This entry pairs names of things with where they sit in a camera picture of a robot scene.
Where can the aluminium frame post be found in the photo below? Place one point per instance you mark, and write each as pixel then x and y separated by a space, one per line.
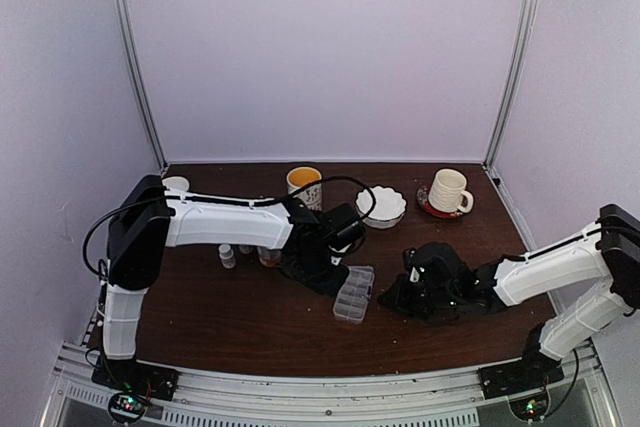
pixel 138 85
pixel 527 16

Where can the white scalloped dish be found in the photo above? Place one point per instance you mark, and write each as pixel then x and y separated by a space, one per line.
pixel 384 207

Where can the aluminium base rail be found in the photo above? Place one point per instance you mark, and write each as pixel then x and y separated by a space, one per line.
pixel 451 397

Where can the aluminium frame post left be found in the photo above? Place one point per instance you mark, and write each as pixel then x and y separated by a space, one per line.
pixel 138 85

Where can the grey-capped orange label bottle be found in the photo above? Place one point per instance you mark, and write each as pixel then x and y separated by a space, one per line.
pixel 269 258

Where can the aluminium frame post right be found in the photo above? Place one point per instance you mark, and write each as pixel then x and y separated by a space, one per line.
pixel 527 16

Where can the red saucer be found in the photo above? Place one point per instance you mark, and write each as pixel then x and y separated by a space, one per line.
pixel 424 203

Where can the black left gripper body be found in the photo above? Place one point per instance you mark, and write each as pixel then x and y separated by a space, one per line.
pixel 316 272

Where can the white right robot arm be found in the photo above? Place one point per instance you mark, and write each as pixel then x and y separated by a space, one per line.
pixel 605 252

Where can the white ceramic bowl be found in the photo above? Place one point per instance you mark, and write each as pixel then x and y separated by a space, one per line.
pixel 177 183

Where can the yellow-lined patterned mug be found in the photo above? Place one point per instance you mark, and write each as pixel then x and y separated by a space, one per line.
pixel 304 179

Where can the white ribbed cup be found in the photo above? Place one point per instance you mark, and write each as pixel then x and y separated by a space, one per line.
pixel 448 192

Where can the clear plastic pill organizer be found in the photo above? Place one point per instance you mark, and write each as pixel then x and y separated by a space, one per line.
pixel 351 302

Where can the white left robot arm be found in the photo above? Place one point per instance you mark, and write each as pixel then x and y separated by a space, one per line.
pixel 154 218

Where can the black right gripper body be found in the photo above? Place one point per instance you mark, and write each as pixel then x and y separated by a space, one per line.
pixel 421 303

